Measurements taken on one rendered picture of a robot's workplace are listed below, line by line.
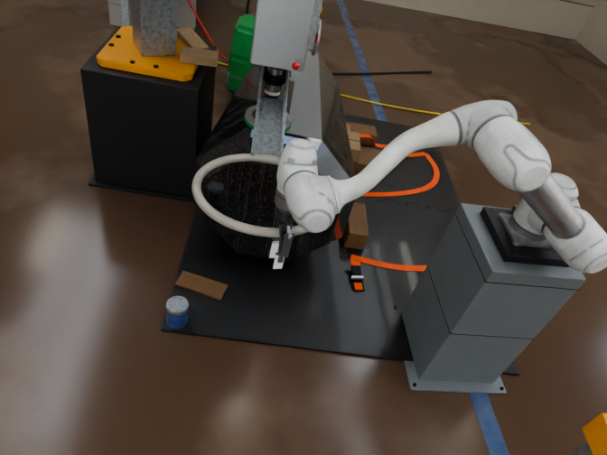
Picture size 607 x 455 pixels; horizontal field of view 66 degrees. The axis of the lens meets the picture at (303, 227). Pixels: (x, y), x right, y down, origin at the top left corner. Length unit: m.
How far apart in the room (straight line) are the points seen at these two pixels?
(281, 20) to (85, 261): 1.55
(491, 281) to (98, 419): 1.62
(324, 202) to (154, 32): 1.81
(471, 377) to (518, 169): 1.43
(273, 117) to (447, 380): 1.49
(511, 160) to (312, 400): 1.39
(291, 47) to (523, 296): 1.34
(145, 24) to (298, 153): 1.62
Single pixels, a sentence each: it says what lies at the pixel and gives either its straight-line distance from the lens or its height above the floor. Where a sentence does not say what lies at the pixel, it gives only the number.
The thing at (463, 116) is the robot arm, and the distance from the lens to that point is 1.42.
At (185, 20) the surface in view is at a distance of 5.32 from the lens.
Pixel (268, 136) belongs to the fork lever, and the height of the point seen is 0.92.
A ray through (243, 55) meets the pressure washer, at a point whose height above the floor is 0.34.
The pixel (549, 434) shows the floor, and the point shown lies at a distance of 2.65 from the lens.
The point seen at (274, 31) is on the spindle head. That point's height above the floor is 1.27.
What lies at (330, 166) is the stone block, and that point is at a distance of 2.22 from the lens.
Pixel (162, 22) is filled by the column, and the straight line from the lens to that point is 2.74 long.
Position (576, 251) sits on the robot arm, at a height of 1.02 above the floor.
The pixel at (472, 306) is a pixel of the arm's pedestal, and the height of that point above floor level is 0.59.
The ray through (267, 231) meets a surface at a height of 0.95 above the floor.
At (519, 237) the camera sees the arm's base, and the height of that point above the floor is 0.86.
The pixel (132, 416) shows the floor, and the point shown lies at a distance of 2.15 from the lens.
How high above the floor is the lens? 1.94
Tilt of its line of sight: 42 degrees down
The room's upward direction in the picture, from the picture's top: 14 degrees clockwise
